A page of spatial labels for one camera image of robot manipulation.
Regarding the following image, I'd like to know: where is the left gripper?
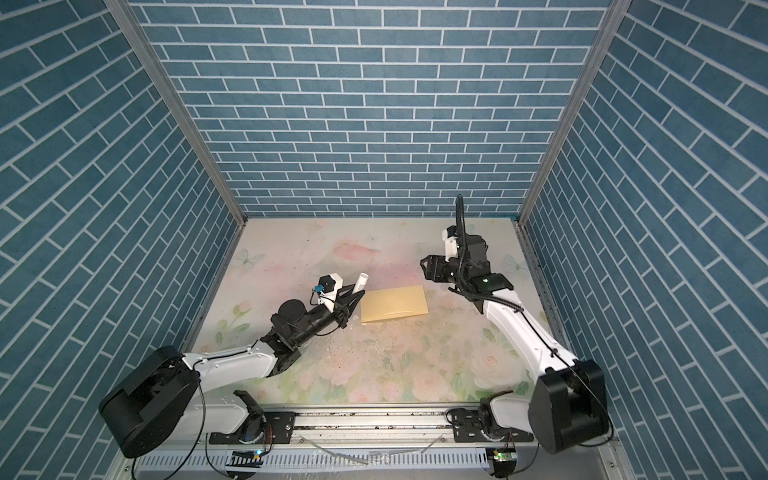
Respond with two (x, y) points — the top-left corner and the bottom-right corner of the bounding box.
(292, 284), (364, 350)

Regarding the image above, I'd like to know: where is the yellow envelope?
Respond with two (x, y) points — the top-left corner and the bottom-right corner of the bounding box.
(360, 285), (429, 324)

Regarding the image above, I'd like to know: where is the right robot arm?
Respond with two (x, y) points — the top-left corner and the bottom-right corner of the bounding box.
(421, 226), (613, 454)

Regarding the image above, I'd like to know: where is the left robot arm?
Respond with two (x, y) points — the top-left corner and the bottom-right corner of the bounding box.
(98, 275), (366, 459)

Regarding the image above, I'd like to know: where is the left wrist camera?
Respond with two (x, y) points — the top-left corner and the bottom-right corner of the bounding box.
(311, 273), (343, 312)

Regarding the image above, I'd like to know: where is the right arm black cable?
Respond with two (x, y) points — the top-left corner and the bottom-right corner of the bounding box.
(454, 194), (615, 475)

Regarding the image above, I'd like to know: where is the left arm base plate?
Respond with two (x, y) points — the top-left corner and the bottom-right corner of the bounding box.
(209, 411), (297, 446)

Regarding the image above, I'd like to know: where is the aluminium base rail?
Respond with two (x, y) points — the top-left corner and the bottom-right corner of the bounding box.
(119, 404), (625, 451)

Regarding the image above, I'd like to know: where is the white slotted cable duct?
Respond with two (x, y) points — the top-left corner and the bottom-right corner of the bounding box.
(135, 448), (490, 474)

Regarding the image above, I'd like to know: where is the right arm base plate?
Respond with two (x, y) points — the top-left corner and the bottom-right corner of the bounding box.
(444, 408), (534, 444)

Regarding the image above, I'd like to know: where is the right corner aluminium post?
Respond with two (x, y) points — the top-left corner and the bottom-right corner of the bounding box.
(518, 0), (631, 225)

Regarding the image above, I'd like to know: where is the corner aluminium post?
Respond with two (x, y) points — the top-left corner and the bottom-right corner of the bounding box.
(104, 0), (247, 227)
(518, 0), (631, 225)

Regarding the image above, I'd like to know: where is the left corner aluminium post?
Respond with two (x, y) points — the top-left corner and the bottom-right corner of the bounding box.
(104, 0), (247, 227)

